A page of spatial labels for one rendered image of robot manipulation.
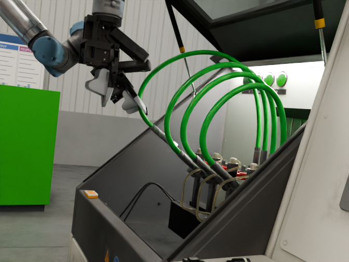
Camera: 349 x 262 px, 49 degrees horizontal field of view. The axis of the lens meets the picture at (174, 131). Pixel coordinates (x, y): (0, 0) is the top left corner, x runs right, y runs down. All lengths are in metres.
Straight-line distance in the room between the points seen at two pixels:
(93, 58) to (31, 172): 3.46
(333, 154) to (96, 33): 0.58
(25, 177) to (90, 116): 3.40
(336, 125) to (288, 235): 0.22
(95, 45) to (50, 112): 3.36
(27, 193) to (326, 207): 3.85
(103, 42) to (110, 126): 6.66
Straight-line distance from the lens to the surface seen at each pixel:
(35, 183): 4.35
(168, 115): 0.94
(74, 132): 7.50
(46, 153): 4.31
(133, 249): 0.84
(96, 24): 0.96
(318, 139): 0.79
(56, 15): 7.60
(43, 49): 1.11
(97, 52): 0.94
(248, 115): 1.39
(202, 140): 0.81
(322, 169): 0.77
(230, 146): 1.46
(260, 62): 1.33
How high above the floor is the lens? 1.24
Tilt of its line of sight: 3 degrees down
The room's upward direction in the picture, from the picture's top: 7 degrees clockwise
